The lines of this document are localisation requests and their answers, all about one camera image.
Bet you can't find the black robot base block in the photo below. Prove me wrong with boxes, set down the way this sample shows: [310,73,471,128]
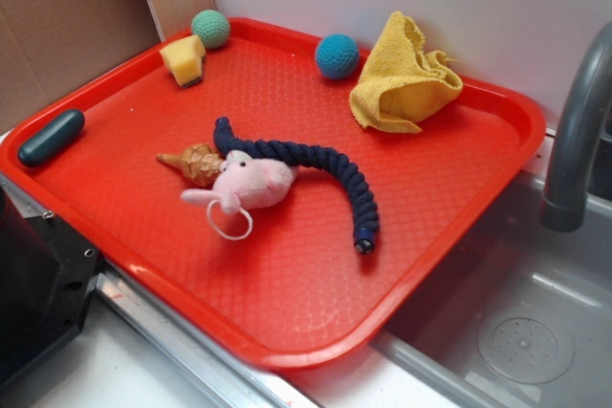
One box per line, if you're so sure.
[1,192,102,389]

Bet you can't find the dark green plastic pickle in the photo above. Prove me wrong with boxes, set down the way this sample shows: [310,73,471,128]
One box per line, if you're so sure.
[17,109,85,168]

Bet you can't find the pink plush toy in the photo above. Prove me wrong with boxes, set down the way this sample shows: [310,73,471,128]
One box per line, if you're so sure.
[181,150,299,241]

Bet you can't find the red plastic tray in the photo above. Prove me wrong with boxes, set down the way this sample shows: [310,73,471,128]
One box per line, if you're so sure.
[1,18,545,370]

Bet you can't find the brown plastic ice cream cone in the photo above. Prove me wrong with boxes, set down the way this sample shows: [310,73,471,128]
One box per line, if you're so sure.
[156,143,223,187]

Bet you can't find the blue crocheted ball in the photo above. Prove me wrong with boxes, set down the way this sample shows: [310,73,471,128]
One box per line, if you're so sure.
[315,33,360,80]

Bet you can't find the yellow cloth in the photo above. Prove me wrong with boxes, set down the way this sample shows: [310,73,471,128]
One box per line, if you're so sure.
[349,11,464,134]

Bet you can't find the yellow sponge piece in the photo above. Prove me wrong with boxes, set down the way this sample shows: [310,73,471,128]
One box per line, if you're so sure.
[159,34,207,88]

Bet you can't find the green crocheted ball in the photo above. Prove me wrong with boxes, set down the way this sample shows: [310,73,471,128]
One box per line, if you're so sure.
[191,10,230,49]

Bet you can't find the grey toy sink basin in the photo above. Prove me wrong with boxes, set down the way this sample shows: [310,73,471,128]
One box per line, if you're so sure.
[373,173,611,407]

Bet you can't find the grey toy faucet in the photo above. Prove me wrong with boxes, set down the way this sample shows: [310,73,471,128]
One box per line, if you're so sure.
[540,24,611,232]

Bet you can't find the brown cardboard panel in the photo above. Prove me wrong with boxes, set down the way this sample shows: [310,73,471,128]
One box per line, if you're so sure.
[1,0,215,132]

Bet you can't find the navy blue rope toy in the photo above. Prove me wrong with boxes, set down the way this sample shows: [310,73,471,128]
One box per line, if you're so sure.
[213,117,380,254]

